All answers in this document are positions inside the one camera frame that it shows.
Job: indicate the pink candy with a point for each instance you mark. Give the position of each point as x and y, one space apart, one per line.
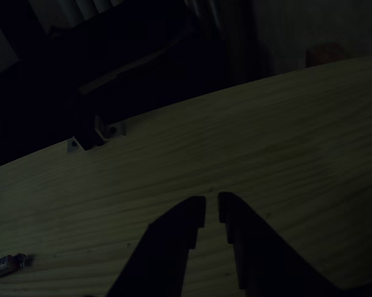
3 264

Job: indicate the brown wooden furniture piece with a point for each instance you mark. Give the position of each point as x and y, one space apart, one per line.
326 55

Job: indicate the white radiator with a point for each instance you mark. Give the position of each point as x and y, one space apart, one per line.
78 9

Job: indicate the silver metal corner bracket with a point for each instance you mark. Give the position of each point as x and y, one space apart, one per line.
72 147
113 131

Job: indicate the dark camera stand post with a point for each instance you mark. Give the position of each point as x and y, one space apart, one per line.
87 136

